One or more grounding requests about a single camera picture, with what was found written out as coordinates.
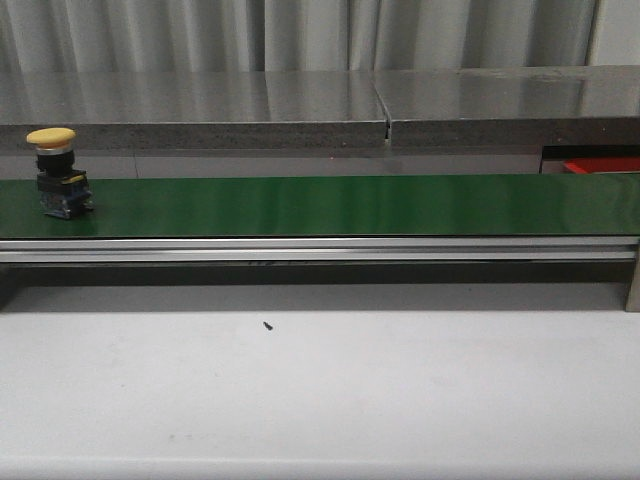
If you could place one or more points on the yellow push button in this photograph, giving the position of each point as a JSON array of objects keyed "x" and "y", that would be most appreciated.
[{"x": 64, "y": 190}]

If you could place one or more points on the green conveyor belt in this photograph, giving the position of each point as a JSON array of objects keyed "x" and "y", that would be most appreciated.
[{"x": 353, "y": 206}]

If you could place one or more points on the left grey stone countertop slab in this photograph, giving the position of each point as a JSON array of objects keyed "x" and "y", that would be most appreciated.
[{"x": 206, "y": 110}]

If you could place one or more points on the grey stone countertop slab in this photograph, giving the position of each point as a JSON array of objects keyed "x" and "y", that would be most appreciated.
[
  {"x": 525, "y": 106},
  {"x": 206, "y": 110}
]

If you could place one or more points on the red plastic tray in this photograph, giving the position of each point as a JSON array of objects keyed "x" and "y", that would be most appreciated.
[{"x": 602, "y": 165}]

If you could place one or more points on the right grey stone countertop slab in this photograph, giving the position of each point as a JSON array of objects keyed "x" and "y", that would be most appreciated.
[{"x": 525, "y": 106}]

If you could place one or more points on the white pleated curtain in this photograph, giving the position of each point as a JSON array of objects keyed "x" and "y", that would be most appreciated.
[{"x": 242, "y": 36}]

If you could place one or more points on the aluminium conveyor frame rail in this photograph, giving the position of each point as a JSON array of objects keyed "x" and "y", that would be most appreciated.
[{"x": 439, "y": 249}]

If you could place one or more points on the steel conveyor support bracket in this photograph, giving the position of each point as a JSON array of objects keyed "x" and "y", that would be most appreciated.
[{"x": 629, "y": 296}]

